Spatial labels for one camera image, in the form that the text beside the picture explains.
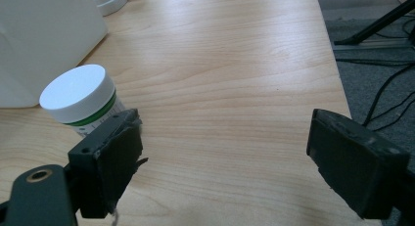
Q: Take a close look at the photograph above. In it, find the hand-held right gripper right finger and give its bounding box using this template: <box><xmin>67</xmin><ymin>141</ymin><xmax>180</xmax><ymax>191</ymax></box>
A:
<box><xmin>305</xmin><ymin>108</ymin><xmax>411</xmax><ymax>220</ymax></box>

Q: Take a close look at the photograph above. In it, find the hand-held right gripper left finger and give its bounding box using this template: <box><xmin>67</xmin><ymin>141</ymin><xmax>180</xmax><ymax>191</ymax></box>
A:
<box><xmin>67</xmin><ymin>108</ymin><xmax>150</xmax><ymax>219</ymax></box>

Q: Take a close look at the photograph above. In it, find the white-lidded jar with green band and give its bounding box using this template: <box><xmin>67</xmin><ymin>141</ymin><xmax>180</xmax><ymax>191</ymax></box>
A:
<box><xmin>38</xmin><ymin>64</ymin><xmax>127</xmax><ymax>138</ymax></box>

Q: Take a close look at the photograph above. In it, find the large white plastic container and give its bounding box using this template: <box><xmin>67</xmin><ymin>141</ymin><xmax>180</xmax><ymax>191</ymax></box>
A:
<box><xmin>0</xmin><ymin>0</ymin><xmax>109</xmax><ymax>110</ymax></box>

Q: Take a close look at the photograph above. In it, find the black metal stand leg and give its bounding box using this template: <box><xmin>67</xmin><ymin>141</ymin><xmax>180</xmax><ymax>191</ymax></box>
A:
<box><xmin>333</xmin><ymin>0</ymin><xmax>415</xmax><ymax>46</ymax></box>

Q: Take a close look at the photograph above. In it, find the white round lid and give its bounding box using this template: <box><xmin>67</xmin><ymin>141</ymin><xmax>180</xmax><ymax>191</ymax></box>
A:
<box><xmin>89</xmin><ymin>0</ymin><xmax>128</xmax><ymax>18</ymax></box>

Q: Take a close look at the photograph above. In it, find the black cable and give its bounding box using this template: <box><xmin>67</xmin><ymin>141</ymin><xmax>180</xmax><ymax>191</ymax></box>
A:
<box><xmin>361</xmin><ymin>64</ymin><xmax>415</xmax><ymax>127</ymax></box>
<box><xmin>371</xmin><ymin>92</ymin><xmax>415</xmax><ymax>133</ymax></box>

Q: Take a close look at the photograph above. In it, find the aluminium rail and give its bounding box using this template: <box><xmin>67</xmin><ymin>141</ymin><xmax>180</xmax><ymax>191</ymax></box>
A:
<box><xmin>332</xmin><ymin>38</ymin><xmax>415</xmax><ymax>52</ymax></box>

